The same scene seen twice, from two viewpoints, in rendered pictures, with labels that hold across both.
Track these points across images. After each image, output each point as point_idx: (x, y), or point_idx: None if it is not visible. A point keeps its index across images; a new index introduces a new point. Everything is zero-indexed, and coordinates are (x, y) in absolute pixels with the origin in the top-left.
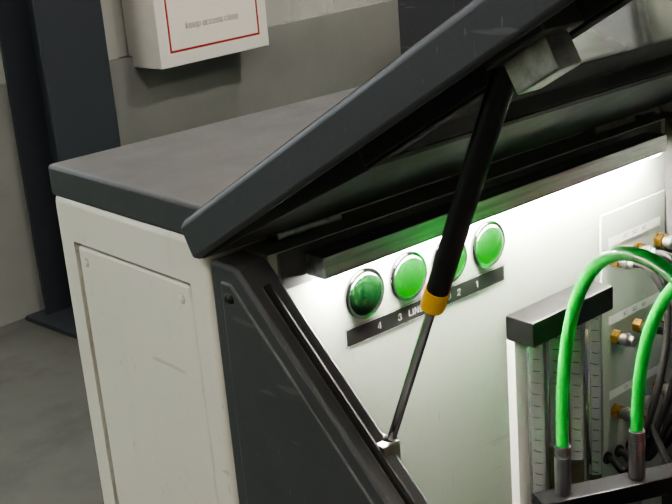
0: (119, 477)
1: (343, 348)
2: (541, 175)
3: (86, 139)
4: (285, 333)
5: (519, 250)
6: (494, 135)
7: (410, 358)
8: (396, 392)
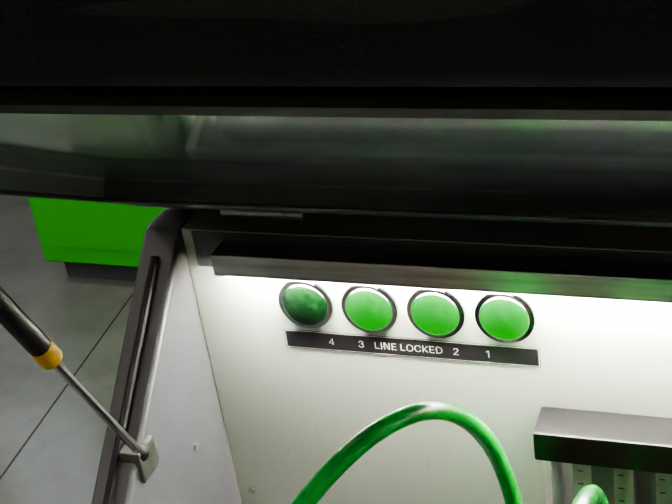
0: None
1: (283, 344)
2: (581, 268)
3: None
4: (136, 307)
5: (570, 342)
6: None
7: (380, 390)
8: (360, 414)
